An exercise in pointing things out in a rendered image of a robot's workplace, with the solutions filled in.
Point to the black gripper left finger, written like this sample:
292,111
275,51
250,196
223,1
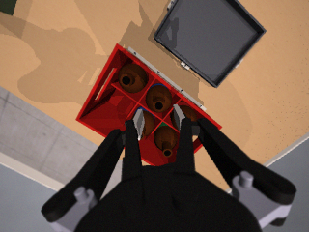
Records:
73,201

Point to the red bottle crate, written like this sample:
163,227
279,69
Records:
114,106

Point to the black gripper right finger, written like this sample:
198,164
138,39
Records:
268,195

